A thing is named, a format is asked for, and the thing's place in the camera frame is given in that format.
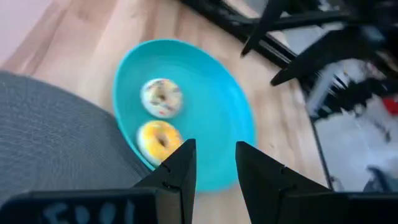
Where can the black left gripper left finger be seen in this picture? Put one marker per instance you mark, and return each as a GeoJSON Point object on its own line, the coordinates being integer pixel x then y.
{"type": "Point", "coordinates": [174, 193]}

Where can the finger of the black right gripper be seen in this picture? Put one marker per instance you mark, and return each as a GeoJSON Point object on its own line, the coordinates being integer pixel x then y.
{"type": "Point", "coordinates": [270, 15]}
{"type": "Point", "coordinates": [326, 49]}

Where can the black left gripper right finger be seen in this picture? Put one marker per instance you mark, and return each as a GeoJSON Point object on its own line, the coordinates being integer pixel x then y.
{"type": "Point", "coordinates": [267, 193]}

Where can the small yellow frosted donut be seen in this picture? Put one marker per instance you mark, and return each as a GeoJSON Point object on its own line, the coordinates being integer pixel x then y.
{"type": "Point", "coordinates": [149, 140]}

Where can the white sprinkled donut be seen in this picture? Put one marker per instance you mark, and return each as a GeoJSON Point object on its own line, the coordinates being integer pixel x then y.
{"type": "Point", "coordinates": [152, 105]}

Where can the teal plate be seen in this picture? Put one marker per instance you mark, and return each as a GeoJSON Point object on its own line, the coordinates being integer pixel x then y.
{"type": "Point", "coordinates": [211, 109]}

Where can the grey round woven placemat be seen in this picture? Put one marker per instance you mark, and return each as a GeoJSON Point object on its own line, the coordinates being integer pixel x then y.
{"type": "Point", "coordinates": [62, 140]}

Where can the black aluminium rig frame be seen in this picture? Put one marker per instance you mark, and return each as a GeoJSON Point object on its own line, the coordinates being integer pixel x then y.
{"type": "Point", "coordinates": [224, 21]}

